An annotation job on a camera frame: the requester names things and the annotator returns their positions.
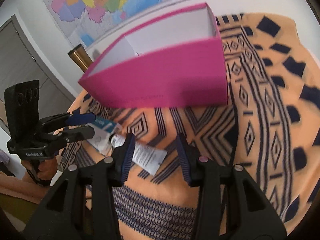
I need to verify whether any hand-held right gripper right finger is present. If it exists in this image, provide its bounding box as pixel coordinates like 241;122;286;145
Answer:
176;132;288;240

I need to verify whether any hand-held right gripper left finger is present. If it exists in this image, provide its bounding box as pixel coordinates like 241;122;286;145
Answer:
24;133;137;240

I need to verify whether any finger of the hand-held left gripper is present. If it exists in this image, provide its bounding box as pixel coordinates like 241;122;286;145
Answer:
37;112;97;133
50;126;95;145

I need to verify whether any white tube with black cap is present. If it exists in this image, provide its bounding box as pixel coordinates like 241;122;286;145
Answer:
110;133;168;175

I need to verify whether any blue white medicine box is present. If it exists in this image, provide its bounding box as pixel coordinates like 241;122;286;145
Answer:
86;116;123;157

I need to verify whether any pink cardboard box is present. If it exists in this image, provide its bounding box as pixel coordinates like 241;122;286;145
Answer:
78;2;228;108

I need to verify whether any person's left forearm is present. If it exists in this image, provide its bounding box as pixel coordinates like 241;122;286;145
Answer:
0;171;50;202

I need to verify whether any person's left hand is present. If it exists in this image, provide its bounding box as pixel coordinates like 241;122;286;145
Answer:
20;155;58;187

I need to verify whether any grey door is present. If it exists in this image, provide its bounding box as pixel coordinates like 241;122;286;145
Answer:
0;14;75;140

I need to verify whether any gold metal tumbler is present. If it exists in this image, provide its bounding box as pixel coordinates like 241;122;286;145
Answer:
67;43;92;72

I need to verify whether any orange patterned blanket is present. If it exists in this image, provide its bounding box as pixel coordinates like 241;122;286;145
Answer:
57;12;320;240

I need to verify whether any olive green cloth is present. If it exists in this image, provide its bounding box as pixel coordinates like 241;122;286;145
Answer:
0;192;39;229

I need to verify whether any colourful wall map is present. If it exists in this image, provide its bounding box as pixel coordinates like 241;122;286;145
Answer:
41;0;244;48

